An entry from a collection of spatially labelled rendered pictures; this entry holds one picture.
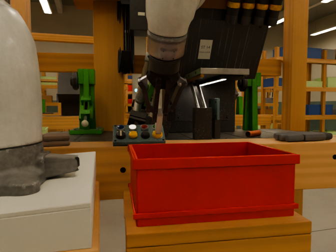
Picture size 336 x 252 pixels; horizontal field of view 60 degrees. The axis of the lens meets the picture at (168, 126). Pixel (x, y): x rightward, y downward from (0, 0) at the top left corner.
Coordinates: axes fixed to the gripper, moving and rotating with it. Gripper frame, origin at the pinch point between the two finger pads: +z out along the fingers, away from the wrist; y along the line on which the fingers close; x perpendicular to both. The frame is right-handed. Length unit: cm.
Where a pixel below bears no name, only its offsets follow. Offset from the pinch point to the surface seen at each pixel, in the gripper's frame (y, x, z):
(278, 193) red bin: 18.6, -32.3, -7.7
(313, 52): 387, 451, 175
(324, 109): 417, 384, 271
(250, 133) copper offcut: 36.0, 11.2, 14.6
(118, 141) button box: -11.3, -2.3, 5.2
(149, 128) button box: -2.0, 3.1, 5.1
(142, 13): 0, 67, -8
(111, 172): -13.3, -7.7, 11.9
